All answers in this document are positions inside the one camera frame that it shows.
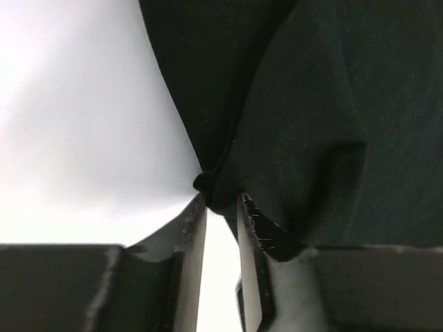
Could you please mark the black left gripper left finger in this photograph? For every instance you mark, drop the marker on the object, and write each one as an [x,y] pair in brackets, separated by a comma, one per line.
[152,285]

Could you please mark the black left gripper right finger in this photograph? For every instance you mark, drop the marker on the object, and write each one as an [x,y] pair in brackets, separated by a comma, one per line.
[287,285]

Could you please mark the black t-shirt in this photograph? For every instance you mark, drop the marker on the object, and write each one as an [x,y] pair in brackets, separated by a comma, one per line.
[328,114]

